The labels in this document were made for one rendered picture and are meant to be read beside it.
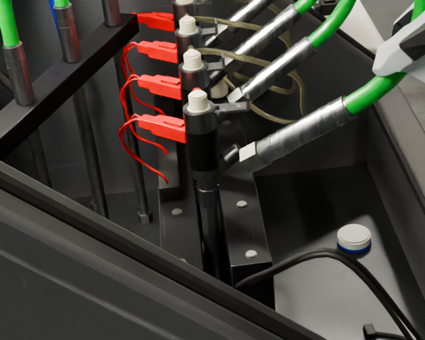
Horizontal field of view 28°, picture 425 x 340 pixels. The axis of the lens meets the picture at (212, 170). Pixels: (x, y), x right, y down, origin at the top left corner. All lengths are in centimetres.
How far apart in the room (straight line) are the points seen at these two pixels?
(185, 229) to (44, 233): 46
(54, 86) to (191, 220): 19
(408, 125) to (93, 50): 37
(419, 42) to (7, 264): 27
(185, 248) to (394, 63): 32
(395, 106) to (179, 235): 36
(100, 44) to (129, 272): 55
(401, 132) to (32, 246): 69
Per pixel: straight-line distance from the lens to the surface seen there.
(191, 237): 80
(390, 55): 53
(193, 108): 72
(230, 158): 74
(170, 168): 87
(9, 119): 79
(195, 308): 39
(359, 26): 118
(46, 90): 83
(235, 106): 72
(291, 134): 61
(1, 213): 36
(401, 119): 102
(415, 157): 95
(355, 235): 101
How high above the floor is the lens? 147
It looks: 33 degrees down
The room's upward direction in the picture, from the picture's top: 6 degrees counter-clockwise
